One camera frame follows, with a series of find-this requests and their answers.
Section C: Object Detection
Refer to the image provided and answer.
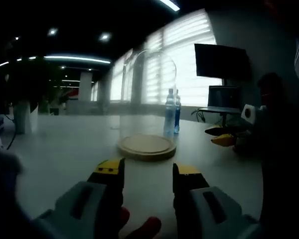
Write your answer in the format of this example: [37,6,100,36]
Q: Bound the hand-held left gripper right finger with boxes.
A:
[172,161,266,239]

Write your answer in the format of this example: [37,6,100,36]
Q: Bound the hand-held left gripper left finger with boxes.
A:
[31,157,127,239]

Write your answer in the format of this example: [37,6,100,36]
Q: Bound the blue Mizone drink bottle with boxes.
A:
[163,88,182,138]

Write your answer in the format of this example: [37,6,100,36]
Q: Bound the clear glass dome cover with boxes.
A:
[118,48,178,150]

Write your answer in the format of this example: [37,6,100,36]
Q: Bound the person's left hand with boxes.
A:
[117,206,162,239]

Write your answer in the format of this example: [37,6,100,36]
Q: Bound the dark side table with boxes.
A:
[196,109,242,129]

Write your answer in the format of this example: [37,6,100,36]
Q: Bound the grey laptop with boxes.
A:
[198,86,241,115]

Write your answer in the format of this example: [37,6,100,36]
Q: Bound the dark rounded object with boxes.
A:
[258,73,285,108]

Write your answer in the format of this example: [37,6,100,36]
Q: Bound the black monitor screen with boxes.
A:
[194,43,251,80]

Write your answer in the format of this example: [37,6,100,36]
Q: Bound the round wooden base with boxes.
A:
[117,134,177,162]

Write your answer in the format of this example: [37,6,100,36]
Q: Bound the person's dark clothing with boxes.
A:
[260,99,299,239]

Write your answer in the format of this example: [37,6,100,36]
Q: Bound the white window blinds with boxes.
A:
[109,8,225,105]

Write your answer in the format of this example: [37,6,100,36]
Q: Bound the potted plant in white pot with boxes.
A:
[0,57,53,135]

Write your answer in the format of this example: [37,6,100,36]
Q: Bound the red and white object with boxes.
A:
[59,89,79,102]

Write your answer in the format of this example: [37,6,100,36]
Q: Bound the straight ceiling strip light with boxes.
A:
[161,0,181,11]

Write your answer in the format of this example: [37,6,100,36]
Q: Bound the curved ceiling strip light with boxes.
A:
[43,55,112,65]

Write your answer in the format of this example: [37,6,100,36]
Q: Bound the black cable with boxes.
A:
[5,113,17,150]

